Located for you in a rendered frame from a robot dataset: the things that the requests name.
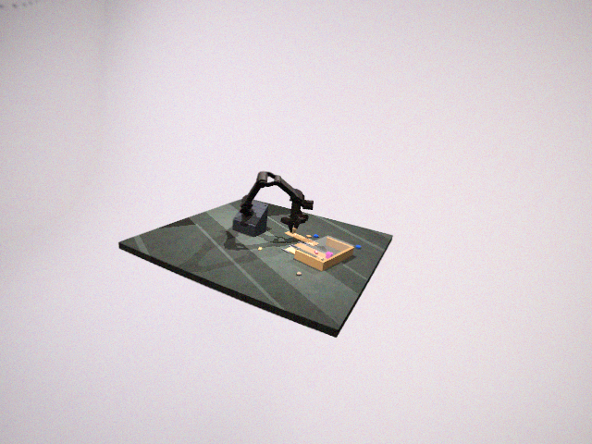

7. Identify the orange strip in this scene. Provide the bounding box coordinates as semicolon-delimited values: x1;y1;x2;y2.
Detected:
285;231;312;243

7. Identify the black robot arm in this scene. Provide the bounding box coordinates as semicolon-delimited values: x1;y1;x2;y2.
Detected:
239;171;314;224

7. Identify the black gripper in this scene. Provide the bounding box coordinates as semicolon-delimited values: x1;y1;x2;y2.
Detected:
280;208;301;232

